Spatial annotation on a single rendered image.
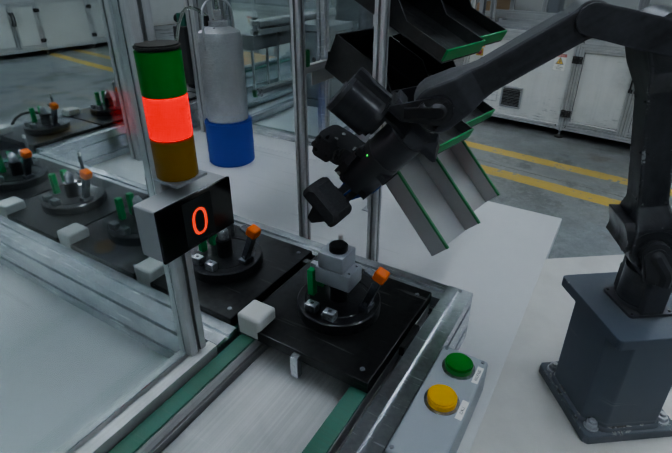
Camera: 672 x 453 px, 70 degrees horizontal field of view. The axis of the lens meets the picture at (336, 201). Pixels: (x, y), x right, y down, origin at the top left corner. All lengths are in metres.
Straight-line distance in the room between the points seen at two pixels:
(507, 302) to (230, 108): 1.02
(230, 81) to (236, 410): 1.08
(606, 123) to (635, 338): 4.12
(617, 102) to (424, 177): 3.82
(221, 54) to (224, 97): 0.13
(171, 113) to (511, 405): 0.67
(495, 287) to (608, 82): 3.76
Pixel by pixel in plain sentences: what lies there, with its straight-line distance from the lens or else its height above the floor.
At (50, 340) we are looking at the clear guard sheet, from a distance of 0.64.
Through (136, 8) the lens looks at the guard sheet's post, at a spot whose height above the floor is 1.45.
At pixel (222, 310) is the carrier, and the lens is 0.85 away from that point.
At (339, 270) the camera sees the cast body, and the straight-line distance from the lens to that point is 0.76.
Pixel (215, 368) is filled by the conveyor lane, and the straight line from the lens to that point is 0.79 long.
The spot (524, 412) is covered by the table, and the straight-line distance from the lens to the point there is 0.88.
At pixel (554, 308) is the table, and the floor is 0.86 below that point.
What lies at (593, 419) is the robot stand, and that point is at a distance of 0.87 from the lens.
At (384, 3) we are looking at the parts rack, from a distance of 0.83.
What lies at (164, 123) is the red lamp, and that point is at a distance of 0.58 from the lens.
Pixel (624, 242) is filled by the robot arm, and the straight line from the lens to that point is 0.72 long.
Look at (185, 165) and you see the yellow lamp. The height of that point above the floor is 1.28.
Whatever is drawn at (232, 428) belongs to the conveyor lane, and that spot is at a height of 0.92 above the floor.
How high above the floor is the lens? 1.50
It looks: 27 degrees down
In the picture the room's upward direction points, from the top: straight up
